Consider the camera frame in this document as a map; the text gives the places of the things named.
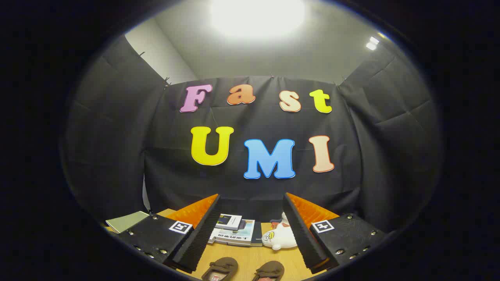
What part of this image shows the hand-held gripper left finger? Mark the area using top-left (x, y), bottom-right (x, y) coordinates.
top-left (117, 194), bottom-right (221, 274)

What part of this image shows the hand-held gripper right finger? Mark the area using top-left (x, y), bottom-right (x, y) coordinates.
top-left (282, 192), bottom-right (388, 274)

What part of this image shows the brown fuzzy shoe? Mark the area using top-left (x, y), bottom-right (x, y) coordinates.
top-left (252, 261), bottom-right (285, 281)
top-left (202, 257), bottom-right (239, 281)

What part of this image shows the green fabric storage box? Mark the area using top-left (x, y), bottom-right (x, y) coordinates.
top-left (105, 211), bottom-right (150, 234)

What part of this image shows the white text-covered book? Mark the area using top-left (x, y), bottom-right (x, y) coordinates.
top-left (208, 228), bottom-right (235, 245)

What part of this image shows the white plush toy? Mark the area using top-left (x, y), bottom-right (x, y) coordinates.
top-left (261, 222), bottom-right (298, 251)

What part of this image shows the penguin plush toy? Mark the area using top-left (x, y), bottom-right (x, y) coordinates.
top-left (270, 212), bottom-right (293, 229)

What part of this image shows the white book blue photo cover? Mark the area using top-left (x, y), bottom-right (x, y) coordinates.
top-left (215, 213), bottom-right (243, 231)

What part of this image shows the book with pale sky cover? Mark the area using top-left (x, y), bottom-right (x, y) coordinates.
top-left (213, 219), bottom-right (255, 244)

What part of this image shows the black book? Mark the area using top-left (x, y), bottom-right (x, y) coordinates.
top-left (250, 222), bottom-right (263, 247)

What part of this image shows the large ceiling light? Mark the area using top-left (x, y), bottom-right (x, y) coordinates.
top-left (209, 0), bottom-right (307, 39)

